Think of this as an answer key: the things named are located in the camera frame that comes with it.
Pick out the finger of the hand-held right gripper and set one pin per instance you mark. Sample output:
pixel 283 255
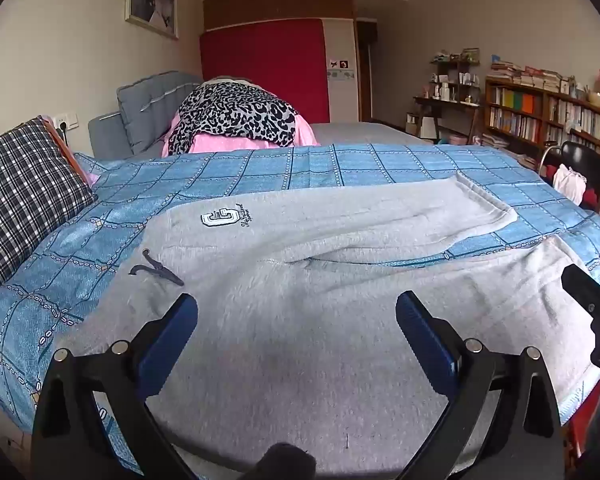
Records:
pixel 582 287

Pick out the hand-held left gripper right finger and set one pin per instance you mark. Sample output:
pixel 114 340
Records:
pixel 425 340

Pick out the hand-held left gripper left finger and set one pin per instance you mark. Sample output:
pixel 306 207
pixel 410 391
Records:
pixel 172 335

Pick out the grey pants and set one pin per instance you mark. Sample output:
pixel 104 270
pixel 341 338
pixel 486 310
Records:
pixel 305 320

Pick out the white pink garment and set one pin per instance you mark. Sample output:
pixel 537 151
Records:
pixel 570 185

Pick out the black chair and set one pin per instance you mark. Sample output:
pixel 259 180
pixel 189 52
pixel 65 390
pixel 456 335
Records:
pixel 585 156

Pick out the wooden bookshelf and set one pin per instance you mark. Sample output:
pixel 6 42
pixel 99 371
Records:
pixel 542 110

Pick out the rows of shelved books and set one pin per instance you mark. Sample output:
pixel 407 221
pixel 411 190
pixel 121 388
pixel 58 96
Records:
pixel 510 120

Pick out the pink basket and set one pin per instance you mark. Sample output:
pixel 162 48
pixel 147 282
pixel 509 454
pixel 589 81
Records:
pixel 457 140

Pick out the blue patterned blanket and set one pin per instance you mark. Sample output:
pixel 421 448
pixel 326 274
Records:
pixel 330 165

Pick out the dark plaid pillow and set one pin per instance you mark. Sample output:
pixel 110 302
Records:
pixel 25 195

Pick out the stack of books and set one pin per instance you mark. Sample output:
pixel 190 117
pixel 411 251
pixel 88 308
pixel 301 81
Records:
pixel 522 74

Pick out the grey bed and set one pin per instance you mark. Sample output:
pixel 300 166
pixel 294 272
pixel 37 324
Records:
pixel 365 132

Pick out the wooden desk shelf unit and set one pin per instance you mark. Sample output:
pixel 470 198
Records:
pixel 445 110

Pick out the grey upholstered headboard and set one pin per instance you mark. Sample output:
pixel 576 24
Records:
pixel 145 105

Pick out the leopard print blanket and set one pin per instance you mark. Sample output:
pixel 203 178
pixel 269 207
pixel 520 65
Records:
pixel 235 110

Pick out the pink blanket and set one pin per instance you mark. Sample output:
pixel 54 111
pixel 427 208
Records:
pixel 305 135

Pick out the group of toiletry bottles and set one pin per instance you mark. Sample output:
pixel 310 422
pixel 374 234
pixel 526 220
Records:
pixel 445 90

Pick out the shelf top ornaments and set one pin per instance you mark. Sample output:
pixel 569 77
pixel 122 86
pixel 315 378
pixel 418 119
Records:
pixel 455 55

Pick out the brown wooden door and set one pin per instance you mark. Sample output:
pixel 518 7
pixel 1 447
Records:
pixel 367 70

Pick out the pale green sticker strip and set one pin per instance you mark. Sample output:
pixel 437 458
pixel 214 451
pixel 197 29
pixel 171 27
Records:
pixel 341 74

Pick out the red black sticker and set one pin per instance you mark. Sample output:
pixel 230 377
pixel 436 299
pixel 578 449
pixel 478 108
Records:
pixel 340 64

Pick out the red wardrobe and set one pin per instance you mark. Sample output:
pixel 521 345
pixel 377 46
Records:
pixel 265 60

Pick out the white wall socket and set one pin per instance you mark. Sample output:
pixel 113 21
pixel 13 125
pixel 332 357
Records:
pixel 66 121

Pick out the framed wall picture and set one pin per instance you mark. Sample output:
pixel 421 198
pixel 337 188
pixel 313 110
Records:
pixel 150 2

